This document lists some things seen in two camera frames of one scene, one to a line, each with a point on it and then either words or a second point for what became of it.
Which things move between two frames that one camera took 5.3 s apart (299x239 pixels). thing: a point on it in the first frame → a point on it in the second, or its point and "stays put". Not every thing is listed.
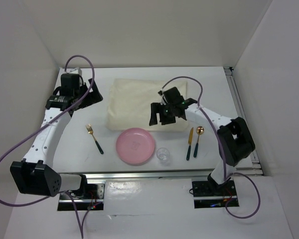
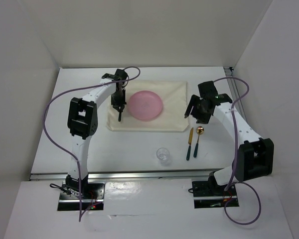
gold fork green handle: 90,131 → 119,116
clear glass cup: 163,155 stays put
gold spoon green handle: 200,131 stays put
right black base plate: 207,195 stays put
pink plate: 135,146 → 145,105
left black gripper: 93,97 → 121,103
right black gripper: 157,107 → 194,101
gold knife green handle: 190,142 stays put
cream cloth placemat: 130,104 stays put
